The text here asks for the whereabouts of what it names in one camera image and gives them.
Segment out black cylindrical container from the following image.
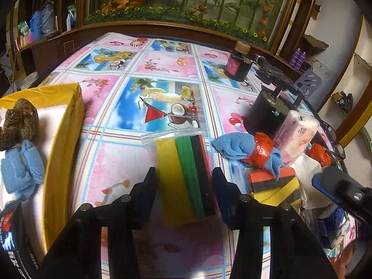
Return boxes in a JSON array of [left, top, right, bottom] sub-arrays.
[[243, 88, 290, 140]]

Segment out artificial flower display panel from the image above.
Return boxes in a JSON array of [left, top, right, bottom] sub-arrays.
[[85, 0, 289, 48]]

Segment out bagged multicolour sponge pack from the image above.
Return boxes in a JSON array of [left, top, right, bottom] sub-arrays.
[[141, 128, 217, 227]]

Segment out unbagged multicolour sponge block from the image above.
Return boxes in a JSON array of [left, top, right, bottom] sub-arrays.
[[247, 167, 301, 207]]

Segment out pink tissue pack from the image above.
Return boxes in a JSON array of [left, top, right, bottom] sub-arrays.
[[274, 110, 320, 166]]

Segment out dark bottle pink label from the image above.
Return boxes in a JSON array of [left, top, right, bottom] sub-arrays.
[[224, 41, 252, 82]]

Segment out brown knitted item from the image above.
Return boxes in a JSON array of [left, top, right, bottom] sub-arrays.
[[1, 98, 39, 151]]

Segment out yellow taped storage box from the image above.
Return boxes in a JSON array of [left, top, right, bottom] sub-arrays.
[[1, 83, 84, 263]]

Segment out black printed packet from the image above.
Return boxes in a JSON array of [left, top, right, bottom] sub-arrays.
[[1, 200, 39, 278]]

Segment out plain blue towel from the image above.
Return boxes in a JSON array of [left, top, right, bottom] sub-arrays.
[[1, 140, 45, 202]]

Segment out purple spray cans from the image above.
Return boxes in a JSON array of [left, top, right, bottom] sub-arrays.
[[289, 48, 306, 70]]

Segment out blue towel with red bag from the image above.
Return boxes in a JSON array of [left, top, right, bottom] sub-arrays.
[[211, 132, 283, 180]]

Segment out black mini tripod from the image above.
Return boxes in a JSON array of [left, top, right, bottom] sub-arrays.
[[255, 55, 303, 110]]

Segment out blue bag on shelf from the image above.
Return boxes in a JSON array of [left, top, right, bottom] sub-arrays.
[[30, 3, 56, 42]]

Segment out black eyeglasses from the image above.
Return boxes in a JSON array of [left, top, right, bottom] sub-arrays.
[[310, 108, 345, 161]]

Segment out colourful printed tablecloth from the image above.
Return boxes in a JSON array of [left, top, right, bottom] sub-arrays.
[[49, 33, 262, 278]]

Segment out white cloth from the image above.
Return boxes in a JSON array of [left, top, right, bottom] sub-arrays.
[[291, 154, 332, 210]]

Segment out dark wooden cabinet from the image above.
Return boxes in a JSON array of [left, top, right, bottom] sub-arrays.
[[14, 20, 291, 76]]

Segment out red plastic bag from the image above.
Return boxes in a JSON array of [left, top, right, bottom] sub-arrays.
[[306, 144, 332, 167]]

